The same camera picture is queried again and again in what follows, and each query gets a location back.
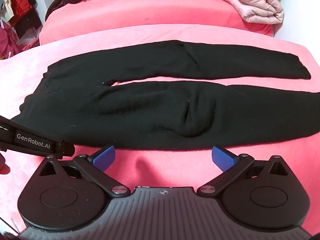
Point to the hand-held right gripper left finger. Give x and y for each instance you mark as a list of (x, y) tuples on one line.
[(103, 158)]

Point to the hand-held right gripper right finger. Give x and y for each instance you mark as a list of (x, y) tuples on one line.
[(222, 158)]

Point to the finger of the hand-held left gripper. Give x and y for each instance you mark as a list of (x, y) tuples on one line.
[(67, 150)]

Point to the dark brown cloth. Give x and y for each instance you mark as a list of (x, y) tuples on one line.
[(70, 1)]

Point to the hanging clothes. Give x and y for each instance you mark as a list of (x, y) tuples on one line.
[(17, 7)]

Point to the pink fleece bed blanket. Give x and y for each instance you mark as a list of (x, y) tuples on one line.
[(160, 32), (150, 7)]

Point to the folded pale pink quilt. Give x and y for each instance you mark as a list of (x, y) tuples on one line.
[(252, 2)]

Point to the person's left hand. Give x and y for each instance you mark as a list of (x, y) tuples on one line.
[(3, 165)]

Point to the black pants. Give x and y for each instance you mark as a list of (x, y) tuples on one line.
[(150, 110)]

